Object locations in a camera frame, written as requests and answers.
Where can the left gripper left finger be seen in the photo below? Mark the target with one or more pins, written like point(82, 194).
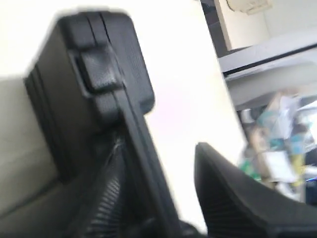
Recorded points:
point(124, 195)

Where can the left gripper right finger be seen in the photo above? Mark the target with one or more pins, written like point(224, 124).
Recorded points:
point(234, 205)

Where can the black plastic carry case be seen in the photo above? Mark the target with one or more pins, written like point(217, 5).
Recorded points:
point(90, 79)

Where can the cluttered packages pile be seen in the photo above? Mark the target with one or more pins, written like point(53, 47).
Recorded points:
point(281, 151)

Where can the grey shelf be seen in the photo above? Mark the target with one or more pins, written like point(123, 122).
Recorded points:
point(253, 75)

